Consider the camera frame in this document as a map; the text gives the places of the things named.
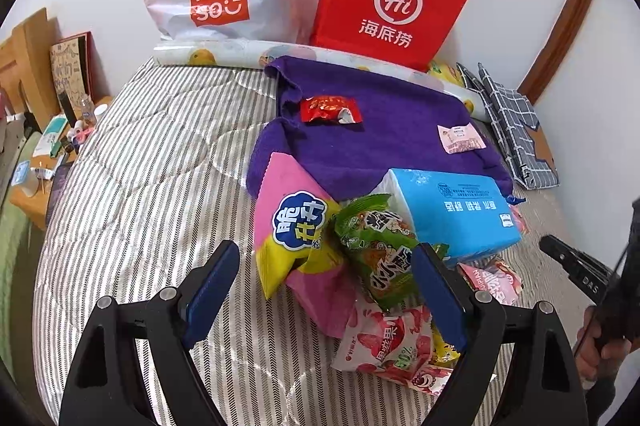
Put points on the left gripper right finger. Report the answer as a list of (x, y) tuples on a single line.
[(542, 386)]

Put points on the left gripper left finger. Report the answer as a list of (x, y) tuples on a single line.
[(105, 384)]

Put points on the pink strawberry snack bag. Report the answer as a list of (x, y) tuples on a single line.
[(492, 280)]

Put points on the red white lychee snack bag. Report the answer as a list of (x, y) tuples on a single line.
[(403, 347)]

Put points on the blue tissue pack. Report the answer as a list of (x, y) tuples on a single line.
[(466, 215)]

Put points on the green snack bag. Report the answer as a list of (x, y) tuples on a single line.
[(378, 242)]

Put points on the pink yellow chip bag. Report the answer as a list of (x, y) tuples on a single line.
[(295, 246)]

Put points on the person's right hand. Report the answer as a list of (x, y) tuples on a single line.
[(593, 362)]

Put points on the grey plaid fabric bag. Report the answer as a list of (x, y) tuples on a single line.
[(517, 131)]

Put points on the small pink snack packet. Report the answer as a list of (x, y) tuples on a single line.
[(460, 139)]

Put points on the yellow lemon tea pack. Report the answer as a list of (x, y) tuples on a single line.
[(445, 72)]

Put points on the purple towel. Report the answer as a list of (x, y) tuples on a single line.
[(399, 129)]

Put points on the small red snack packet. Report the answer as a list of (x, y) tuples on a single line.
[(332, 108)]

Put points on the wooden bedside furniture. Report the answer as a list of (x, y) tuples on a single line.
[(26, 79)]

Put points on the white fruit-print roll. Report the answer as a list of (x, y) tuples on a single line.
[(256, 54)]

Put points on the wooden door frame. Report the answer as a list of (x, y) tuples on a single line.
[(552, 54)]

